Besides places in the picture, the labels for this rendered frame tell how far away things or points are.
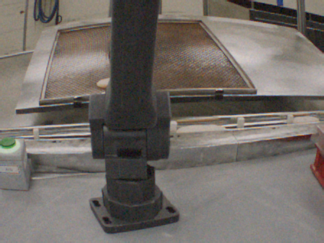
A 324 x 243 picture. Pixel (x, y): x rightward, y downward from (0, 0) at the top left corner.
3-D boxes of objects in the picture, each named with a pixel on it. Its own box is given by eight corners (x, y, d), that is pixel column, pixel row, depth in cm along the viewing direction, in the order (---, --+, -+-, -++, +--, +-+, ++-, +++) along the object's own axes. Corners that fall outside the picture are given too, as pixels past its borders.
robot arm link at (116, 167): (108, 188, 56) (147, 189, 57) (102, 118, 52) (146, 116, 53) (107, 158, 64) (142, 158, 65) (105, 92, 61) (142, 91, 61)
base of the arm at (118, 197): (105, 234, 55) (181, 220, 60) (98, 192, 52) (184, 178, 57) (89, 205, 63) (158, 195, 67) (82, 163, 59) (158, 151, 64)
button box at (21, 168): (2, 204, 64) (-11, 155, 59) (6, 184, 71) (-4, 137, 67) (35, 207, 65) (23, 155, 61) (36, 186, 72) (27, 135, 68)
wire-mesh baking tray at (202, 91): (39, 105, 85) (38, 100, 84) (57, 32, 126) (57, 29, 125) (257, 94, 93) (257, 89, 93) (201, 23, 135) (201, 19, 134)
